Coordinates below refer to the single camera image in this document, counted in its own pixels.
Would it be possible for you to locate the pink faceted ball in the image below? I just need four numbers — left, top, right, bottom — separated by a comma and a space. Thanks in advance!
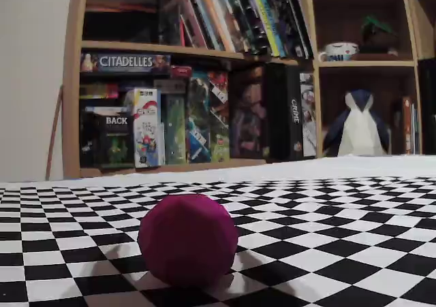
138, 193, 238, 289

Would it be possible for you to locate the Citadelles game box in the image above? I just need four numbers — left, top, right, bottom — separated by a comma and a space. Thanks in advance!
80, 53, 171, 74

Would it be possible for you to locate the small red box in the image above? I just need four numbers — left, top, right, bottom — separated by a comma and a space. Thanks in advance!
170, 65, 193, 80

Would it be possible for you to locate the black CRIME game box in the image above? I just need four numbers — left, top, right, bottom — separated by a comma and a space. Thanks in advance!
265, 63, 317, 161

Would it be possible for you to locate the dark brown game box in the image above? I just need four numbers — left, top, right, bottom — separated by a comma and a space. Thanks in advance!
228, 67, 267, 160

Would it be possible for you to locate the white cartoon figure box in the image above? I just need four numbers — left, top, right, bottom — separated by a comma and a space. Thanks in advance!
133, 88, 162, 167

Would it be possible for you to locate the colourful jungle game box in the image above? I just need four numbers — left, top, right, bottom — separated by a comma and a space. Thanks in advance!
186, 70, 230, 163

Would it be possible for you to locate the green game box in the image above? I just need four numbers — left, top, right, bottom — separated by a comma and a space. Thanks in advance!
161, 92, 187, 165

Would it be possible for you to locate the black BACK game box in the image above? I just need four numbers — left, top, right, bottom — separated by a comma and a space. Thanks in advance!
81, 112, 134, 169

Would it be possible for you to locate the yellow teal book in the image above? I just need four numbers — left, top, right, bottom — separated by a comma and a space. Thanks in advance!
250, 0, 287, 58

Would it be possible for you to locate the black book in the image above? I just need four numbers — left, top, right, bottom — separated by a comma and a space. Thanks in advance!
284, 0, 314, 60

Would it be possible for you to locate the dark patterned book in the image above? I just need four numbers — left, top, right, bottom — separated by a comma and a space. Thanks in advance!
225, 0, 270, 54

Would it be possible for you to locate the pink book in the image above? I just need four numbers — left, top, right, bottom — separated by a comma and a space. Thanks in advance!
176, 0, 209, 48

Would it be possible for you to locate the white bowl with face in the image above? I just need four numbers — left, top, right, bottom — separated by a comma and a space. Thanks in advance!
318, 42, 360, 62

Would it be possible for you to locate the dark green plant figure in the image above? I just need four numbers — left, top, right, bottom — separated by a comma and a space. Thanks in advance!
359, 14, 399, 56

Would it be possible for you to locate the wooden bookshelf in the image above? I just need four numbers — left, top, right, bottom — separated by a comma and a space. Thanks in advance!
63, 0, 436, 179

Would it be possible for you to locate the blue white penguin plush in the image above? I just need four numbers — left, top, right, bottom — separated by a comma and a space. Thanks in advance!
322, 89, 391, 157

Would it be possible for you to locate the orange spine book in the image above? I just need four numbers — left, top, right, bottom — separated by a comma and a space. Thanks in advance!
401, 96, 414, 155

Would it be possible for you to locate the black white checkered mat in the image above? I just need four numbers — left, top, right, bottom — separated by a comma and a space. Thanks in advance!
0, 154, 436, 307

